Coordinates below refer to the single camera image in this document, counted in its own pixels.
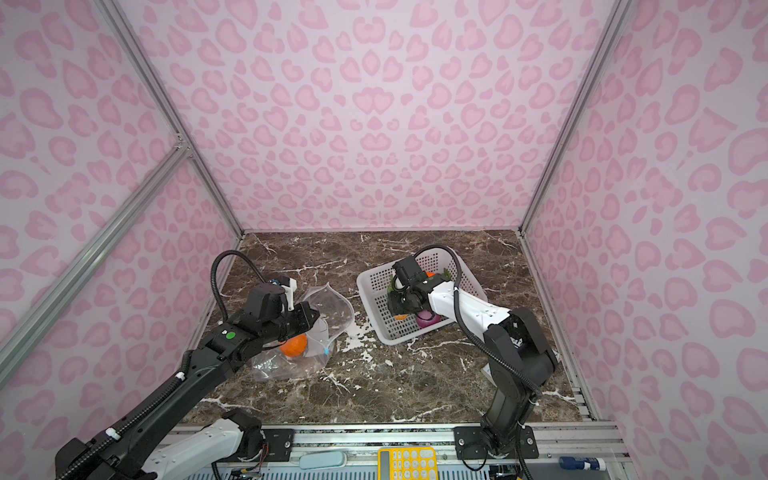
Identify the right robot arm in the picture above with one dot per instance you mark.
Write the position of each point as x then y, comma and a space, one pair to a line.
520, 358

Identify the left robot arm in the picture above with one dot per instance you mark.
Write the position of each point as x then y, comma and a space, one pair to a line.
120, 451

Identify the yellow calculator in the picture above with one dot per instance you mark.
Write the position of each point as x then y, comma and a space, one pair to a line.
407, 463

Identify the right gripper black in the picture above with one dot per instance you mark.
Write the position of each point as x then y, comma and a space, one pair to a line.
394, 306

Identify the clear zip top bag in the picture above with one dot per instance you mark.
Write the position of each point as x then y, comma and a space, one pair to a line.
308, 353

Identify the orange pumpkin toy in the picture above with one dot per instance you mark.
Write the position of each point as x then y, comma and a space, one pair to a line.
295, 347

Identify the purple onion toy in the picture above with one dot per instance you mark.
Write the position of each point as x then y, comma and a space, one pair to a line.
427, 318

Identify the aluminium frame rail base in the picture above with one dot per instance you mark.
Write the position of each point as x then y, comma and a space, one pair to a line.
570, 450

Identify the blue white marker pen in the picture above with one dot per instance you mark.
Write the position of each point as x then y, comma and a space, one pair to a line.
582, 463

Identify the colourful paperback book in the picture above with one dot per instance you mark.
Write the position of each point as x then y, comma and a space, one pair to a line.
487, 373

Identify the light blue flat case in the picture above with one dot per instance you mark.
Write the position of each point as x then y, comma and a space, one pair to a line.
323, 460

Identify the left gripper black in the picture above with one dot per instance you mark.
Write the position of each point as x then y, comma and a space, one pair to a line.
302, 309

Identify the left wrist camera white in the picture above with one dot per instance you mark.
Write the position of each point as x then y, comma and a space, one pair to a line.
289, 285

